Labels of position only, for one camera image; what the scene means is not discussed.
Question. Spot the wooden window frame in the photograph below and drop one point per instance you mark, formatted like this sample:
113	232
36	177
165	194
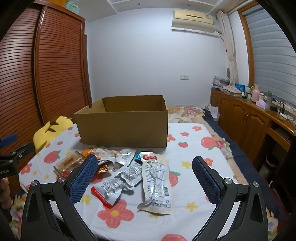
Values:
246	46

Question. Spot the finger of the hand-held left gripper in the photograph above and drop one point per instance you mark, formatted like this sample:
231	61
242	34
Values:
9	139
20	151

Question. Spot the floral patterned box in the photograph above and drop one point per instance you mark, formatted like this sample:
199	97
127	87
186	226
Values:
229	90

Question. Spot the yellow plush pillow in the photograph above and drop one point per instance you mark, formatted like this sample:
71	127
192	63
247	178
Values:
48	134

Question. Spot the beige wall air conditioner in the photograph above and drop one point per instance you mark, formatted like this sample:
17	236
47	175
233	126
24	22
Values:
194	20

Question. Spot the white power strip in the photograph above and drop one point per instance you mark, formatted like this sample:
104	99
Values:
283	114

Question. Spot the brown cardboard box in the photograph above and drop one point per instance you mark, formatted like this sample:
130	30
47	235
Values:
120	125

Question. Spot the small white round fan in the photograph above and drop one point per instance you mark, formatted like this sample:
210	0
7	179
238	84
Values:
228	74

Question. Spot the silver red-edged snack packet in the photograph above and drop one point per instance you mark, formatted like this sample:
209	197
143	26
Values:
111	187

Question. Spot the wooden sideboard cabinet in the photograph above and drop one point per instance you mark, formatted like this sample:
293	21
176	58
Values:
242	125

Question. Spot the white paper bag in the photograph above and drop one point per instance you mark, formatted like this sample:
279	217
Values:
212	112

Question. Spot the floral beige curtain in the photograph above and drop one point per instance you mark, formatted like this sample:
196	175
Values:
230	46

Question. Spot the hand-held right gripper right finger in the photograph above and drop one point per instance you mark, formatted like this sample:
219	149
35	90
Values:
205	178

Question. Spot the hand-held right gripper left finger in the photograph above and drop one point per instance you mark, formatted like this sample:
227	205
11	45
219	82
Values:
85	176

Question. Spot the brown slatted wooden wardrobe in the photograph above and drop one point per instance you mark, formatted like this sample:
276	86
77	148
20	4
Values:
46	69

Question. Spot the long white snack packet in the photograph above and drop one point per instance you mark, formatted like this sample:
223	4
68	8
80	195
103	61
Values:
157	183

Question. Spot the beige snack packet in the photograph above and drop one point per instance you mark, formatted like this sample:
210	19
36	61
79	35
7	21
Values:
108	154

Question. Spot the small blue box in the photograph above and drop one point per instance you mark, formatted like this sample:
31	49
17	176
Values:
240	87

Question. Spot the strawberry print bed sheet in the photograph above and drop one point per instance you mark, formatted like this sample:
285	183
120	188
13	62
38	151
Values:
192	143

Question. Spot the silver foil snack packet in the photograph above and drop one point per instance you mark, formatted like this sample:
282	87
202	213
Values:
130	173

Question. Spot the pink thermos jug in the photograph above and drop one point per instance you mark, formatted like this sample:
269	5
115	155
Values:
256	93

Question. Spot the orange sticks snack packet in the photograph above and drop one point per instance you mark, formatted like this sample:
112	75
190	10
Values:
104	169

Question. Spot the purple wrapped packs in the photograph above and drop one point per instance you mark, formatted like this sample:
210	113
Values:
218	82

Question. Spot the white wall light switch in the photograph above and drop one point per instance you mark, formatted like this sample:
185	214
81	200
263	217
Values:
184	77

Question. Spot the small blue snack packet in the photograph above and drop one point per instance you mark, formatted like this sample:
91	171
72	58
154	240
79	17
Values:
138	158

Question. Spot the grey trash bin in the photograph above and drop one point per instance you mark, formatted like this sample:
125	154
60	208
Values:
268	166

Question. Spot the dark blue bed sheet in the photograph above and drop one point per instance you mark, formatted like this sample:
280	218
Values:
240	153

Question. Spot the clear bottle green cap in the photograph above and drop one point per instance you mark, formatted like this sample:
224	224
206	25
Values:
269	97

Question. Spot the brown biscuit packet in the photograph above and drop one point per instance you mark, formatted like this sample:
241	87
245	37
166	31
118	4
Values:
67	163

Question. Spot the green storage box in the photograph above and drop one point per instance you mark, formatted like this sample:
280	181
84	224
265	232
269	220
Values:
71	4

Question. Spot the person's left hand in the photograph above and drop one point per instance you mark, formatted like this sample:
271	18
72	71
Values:
4	192

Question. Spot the grey window blind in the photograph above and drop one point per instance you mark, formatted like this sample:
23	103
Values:
270	51

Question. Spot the purple tissue box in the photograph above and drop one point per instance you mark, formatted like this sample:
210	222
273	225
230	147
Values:
262	105

